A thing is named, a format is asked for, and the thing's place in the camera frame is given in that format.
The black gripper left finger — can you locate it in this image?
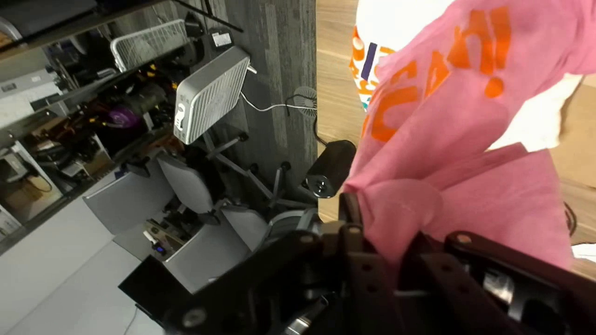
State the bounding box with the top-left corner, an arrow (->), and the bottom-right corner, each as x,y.
335,190 -> 408,335

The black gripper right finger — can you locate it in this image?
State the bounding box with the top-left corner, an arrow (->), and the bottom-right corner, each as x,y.
400,229 -> 596,335

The pink shirt with orange print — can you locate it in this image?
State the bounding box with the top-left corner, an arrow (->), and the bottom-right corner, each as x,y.
339,0 -> 596,270

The peach shirt with orange print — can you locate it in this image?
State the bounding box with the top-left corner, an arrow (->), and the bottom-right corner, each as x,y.
348,0 -> 587,155

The white mesh speaker box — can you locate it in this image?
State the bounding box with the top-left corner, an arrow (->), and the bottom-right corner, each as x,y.
171,45 -> 253,147

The white mesh tray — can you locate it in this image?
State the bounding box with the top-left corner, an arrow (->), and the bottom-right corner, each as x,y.
108,17 -> 190,75

